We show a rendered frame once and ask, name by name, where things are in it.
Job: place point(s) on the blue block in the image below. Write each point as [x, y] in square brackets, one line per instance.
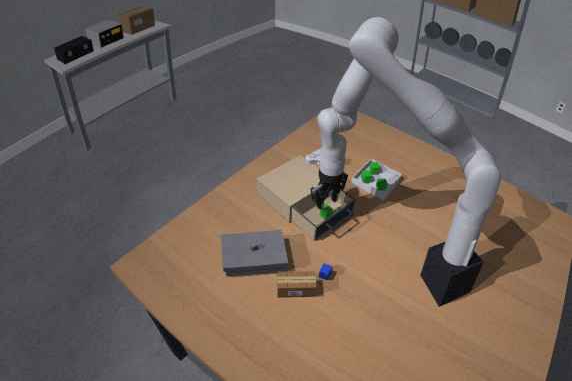
[325, 271]

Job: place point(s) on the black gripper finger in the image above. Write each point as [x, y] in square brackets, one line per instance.
[315, 195]
[339, 187]

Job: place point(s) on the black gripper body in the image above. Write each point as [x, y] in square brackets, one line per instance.
[326, 180]

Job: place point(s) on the brown cardboard box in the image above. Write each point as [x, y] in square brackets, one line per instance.
[296, 284]

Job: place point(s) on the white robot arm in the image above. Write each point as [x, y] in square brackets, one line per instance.
[372, 47]

